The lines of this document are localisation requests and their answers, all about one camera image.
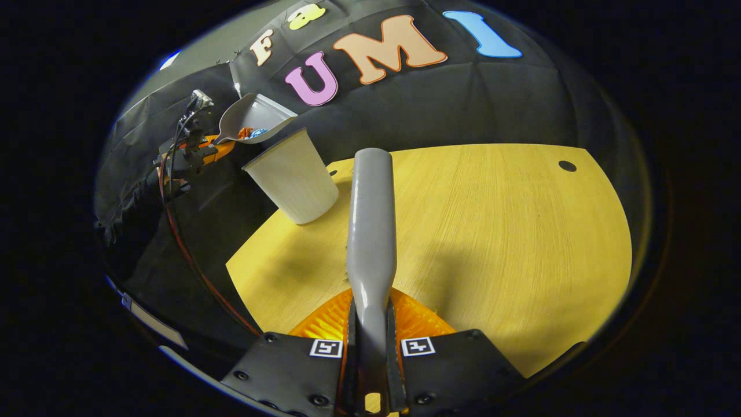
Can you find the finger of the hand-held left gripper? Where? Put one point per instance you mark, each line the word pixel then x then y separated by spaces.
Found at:
pixel 217 153
pixel 202 141

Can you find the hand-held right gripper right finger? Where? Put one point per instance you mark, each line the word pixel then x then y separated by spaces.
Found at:
pixel 457 370

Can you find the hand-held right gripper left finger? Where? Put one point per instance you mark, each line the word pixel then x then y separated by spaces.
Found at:
pixel 289 370

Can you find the orange paper scrap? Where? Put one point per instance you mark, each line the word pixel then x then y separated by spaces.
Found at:
pixel 245 133

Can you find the blue paper scrap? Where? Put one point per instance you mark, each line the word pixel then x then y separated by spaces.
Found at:
pixel 259 134

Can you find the grey plastic dustpan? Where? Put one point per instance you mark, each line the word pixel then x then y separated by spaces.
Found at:
pixel 260 113

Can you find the white ribbed garbage bin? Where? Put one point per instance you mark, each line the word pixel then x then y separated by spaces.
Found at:
pixel 295 185

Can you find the small grey broom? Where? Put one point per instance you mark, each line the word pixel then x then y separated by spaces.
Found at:
pixel 370 231

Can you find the white flat strip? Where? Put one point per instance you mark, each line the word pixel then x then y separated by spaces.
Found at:
pixel 153 321

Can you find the black backdrop cloth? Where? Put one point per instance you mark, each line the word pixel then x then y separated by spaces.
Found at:
pixel 463 104

